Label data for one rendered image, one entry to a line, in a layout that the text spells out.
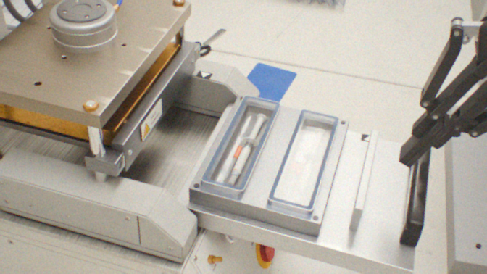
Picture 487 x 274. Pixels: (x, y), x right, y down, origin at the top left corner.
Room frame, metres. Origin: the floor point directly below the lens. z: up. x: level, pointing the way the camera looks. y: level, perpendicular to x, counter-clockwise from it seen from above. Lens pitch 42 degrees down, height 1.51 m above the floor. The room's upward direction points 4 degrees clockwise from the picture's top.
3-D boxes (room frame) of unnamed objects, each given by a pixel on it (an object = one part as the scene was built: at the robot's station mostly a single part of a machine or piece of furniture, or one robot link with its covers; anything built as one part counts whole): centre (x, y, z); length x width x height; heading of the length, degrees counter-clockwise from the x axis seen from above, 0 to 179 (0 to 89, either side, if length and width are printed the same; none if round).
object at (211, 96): (0.73, 0.10, 0.96); 0.26 x 0.05 x 0.07; 75
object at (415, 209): (0.51, -0.22, 0.99); 0.15 x 0.02 x 0.04; 165
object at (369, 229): (0.54, -0.09, 0.97); 0.30 x 0.22 x 0.08; 75
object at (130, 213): (0.47, 0.18, 0.96); 0.25 x 0.05 x 0.07; 75
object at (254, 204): (0.55, -0.04, 0.98); 0.20 x 0.17 x 0.03; 165
